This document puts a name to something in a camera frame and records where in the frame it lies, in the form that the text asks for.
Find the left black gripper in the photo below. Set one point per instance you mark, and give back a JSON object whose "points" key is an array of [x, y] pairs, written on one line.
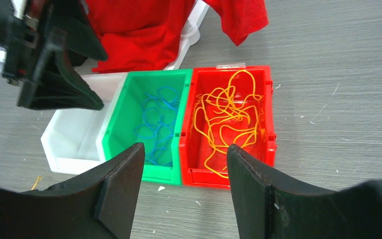
{"points": [[49, 81]]}

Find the green plastic bin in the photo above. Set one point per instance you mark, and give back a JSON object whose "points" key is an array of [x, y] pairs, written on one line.
{"points": [[150, 109]]}

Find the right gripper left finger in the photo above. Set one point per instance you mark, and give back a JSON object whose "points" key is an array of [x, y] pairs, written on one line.
{"points": [[97, 204]]}

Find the red plastic bin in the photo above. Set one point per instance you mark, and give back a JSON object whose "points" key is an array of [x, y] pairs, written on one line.
{"points": [[226, 106]]}

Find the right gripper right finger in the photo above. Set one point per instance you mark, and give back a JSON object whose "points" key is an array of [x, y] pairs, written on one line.
{"points": [[270, 204]]}

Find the red t-shirt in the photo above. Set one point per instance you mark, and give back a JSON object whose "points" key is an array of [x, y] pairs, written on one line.
{"points": [[142, 35]]}

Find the white plastic bin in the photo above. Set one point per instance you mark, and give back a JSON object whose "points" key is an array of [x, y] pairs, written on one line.
{"points": [[72, 141]]}

